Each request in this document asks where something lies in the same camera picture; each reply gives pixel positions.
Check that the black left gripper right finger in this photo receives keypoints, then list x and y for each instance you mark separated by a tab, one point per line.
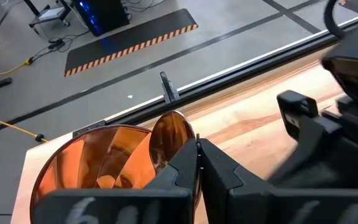
244	205

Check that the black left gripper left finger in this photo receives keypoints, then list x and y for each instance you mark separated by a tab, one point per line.
120	205

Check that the translucent orange plastic cup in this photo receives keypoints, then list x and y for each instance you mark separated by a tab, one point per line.
104	155

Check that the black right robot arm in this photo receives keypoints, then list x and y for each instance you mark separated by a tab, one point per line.
357	77

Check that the black blue-lit computer tower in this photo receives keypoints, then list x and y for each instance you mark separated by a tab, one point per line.
101	15

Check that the black metal cart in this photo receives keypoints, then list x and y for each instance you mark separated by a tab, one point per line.
50	15

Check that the black frame clamp bracket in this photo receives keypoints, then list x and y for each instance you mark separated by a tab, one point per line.
169	88

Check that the black aluminium rig frame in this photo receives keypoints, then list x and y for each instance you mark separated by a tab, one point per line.
244	72

